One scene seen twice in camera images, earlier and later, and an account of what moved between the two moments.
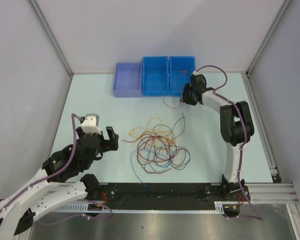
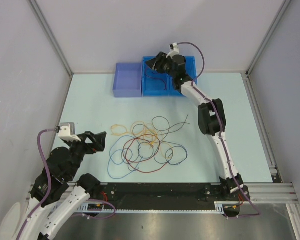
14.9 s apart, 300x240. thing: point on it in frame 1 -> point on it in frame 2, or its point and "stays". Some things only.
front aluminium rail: x=283 y=193 stays
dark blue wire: x=170 y=161 -> x=171 y=149
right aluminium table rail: x=275 y=177 stays
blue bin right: x=181 y=69 stays
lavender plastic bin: x=128 y=81 stays
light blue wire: x=149 y=157 -> x=110 y=159
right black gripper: x=184 y=97 -> x=157 y=63
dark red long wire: x=161 y=138 -> x=126 y=160
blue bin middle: x=155 y=76 stays
